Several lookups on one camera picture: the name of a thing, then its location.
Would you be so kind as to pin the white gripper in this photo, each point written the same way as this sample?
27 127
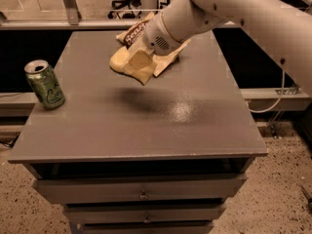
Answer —
157 37

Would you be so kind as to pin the yellow sponge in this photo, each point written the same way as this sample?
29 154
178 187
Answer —
122 61

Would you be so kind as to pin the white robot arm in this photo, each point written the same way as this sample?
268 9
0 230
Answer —
283 32

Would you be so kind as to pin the green soda can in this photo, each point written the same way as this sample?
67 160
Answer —
44 83

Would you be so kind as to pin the sea salt chips bag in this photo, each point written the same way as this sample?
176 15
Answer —
132 39

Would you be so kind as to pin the black office chair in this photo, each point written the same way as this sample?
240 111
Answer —
128 0

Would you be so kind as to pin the grey drawer cabinet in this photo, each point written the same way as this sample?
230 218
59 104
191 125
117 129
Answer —
128 158

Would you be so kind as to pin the metal railing frame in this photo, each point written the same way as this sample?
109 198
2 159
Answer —
72 14

